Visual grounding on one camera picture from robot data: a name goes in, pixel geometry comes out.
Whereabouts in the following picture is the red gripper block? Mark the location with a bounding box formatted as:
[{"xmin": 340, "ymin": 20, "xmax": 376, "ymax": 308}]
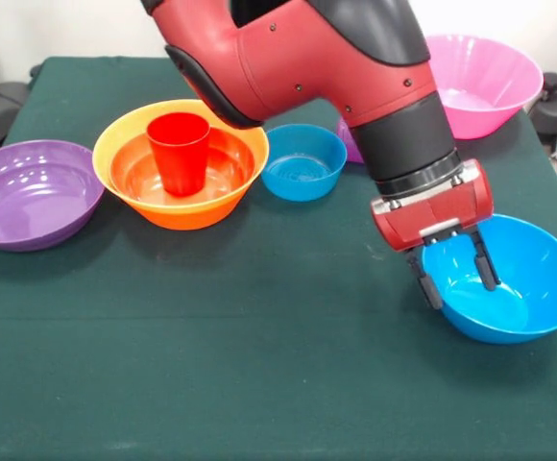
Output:
[{"xmin": 370, "ymin": 158, "xmax": 502, "ymax": 311}]

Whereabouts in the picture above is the large blue bowl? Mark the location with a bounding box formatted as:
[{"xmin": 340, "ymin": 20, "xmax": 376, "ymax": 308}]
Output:
[{"xmin": 421, "ymin": 213, "xmax": 557, "ymax": 346}]

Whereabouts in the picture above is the purple cup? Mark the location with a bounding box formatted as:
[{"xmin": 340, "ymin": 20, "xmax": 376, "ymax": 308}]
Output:
[{"xmin": 336, "ymin": 117, "xmax": 367, "ymax": 165}]

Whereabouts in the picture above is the small blue bowl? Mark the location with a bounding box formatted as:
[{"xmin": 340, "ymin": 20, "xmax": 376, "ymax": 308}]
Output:
[{"xmin": 260, "ymin": 123, "xmax": 349, "ymax": 203}]

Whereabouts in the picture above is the wide red-orange bowl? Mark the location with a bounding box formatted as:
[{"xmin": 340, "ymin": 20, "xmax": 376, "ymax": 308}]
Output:
[{"xmin": 109, "ymin": 127, "xmax": 256, "ymax": 206}]

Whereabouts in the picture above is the large orange bowl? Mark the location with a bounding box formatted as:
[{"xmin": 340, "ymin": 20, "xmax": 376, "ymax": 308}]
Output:
[{"xmin": 91, "ymin": 99, "xmax": 271, "ymax": 231}]

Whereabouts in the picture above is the red cup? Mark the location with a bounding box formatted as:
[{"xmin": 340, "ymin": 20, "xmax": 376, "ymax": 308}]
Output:
[{"xmin": 146, "ymin": 112, "xmax": 212, "ymax": 198}]

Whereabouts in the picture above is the wide purple bowl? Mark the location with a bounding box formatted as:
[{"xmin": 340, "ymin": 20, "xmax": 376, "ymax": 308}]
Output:
[{"xmin": 0, "ymin": 138, "xmax": 106, "ymax": 253}]

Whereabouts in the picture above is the large pink bowl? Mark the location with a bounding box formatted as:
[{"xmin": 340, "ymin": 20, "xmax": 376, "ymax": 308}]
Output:
[{"xmin": 424, "ymin": 34, "xmax": 545, "ymax": 141}]

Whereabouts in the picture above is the dark green table cloth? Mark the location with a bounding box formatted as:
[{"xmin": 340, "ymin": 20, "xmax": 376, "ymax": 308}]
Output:
[{"xmin": 0, "ymin": 56, "xmax": 557, "ymax": 461}]

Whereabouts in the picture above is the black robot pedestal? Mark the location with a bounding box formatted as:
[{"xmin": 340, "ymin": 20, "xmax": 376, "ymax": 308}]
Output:
[{"xmin": 228, "ymin": 0, "xmax": 289, "ymax": 29}]

